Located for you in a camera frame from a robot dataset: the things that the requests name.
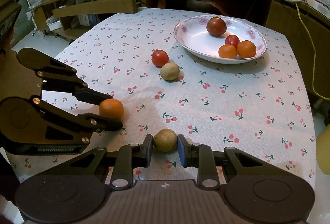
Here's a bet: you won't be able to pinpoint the tan longan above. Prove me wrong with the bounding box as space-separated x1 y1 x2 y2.
160 62 180 81
153 129 177 152

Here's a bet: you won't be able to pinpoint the small orange tangerine back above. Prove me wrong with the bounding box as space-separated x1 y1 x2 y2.
218 44 237 59

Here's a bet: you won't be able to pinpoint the small red tomato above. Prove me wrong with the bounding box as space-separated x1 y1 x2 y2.
225 35 240 48

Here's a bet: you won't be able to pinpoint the large dark red tomato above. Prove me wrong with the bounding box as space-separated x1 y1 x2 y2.
206 17 226 37

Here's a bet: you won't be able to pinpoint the cherry print tablecloth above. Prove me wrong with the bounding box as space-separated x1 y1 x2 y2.
7 7 318 188

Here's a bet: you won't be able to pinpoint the white floral plate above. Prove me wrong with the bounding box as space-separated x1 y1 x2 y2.
173 15 267 64

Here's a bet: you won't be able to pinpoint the white power strip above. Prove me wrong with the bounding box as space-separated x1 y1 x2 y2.
302 0 330 17

